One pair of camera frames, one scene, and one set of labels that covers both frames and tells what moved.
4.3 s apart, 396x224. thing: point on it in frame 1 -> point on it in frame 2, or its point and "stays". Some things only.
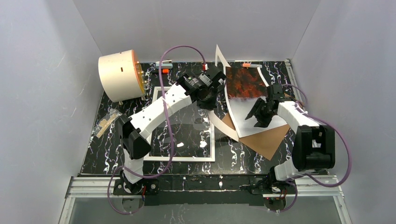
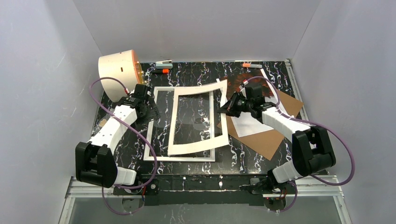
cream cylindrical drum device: x=121 y=76 stays
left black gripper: x=215 y=79 -> x=148 y=110
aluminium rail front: x=307 y=187 stays
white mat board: x=225 y=126 -> x=201 y=144
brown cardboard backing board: x=266 y=142 stays
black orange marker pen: x=163 y=71 stays
